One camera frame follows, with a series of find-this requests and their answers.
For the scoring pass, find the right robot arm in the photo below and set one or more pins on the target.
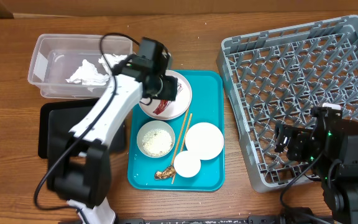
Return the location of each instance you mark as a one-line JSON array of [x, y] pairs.
[[331, 150]]

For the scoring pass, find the teal serving tray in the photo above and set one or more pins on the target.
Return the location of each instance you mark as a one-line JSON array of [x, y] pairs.
[[207, 106]]

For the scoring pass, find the black plastic tray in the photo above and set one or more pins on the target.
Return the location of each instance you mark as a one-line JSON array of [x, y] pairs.
[[56, 120]]

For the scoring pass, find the left wooden chopstick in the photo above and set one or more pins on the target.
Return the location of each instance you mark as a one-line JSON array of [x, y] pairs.
[[179, 137]]

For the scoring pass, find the grey bowl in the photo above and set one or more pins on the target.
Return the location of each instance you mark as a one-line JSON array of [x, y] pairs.
[[154, 125]]

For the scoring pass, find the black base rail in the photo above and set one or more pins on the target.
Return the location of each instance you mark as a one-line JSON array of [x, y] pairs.
[[253, 219]]

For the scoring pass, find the gold foil wrapper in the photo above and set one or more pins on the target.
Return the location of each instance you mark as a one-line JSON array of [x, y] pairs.
[[167, 173]]

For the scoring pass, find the large white plate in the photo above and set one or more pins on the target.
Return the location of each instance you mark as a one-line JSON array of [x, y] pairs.
[[177, 107]]

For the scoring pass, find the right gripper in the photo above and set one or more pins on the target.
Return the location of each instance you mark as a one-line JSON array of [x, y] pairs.
[[291, 142]]

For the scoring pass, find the wooden chopstick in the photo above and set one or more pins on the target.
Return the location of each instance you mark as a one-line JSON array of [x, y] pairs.
[[182, 143], [179, 137]]

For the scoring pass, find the white tissue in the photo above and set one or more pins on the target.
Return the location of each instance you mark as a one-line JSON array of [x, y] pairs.
[[88, 74]]

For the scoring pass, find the red snack wrapper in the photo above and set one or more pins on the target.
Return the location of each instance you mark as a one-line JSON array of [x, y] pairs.
[[165, 103]]

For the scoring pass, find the cooked white rice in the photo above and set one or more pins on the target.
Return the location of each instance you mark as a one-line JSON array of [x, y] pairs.
[[157, 142]]

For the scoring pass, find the small white plate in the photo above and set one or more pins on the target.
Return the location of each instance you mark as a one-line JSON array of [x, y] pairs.
[[205, 141]]

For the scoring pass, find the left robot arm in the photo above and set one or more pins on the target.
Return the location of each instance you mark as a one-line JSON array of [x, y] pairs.
[[79, 169]]

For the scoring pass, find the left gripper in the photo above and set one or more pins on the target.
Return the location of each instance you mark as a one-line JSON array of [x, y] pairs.
[[169, 91]]

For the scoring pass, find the grey dishwasher rack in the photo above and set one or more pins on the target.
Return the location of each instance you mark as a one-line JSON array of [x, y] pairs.
[[277, 76]]

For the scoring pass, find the right wooden chopstick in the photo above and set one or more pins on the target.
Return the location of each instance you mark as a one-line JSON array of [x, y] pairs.
[[182, 143]]

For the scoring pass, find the white cup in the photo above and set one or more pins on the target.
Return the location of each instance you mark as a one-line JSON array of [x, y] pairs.
[[186, 164]]

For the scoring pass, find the clear plastic waste bin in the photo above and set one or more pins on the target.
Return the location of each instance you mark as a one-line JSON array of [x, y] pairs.
[[57, 56]]

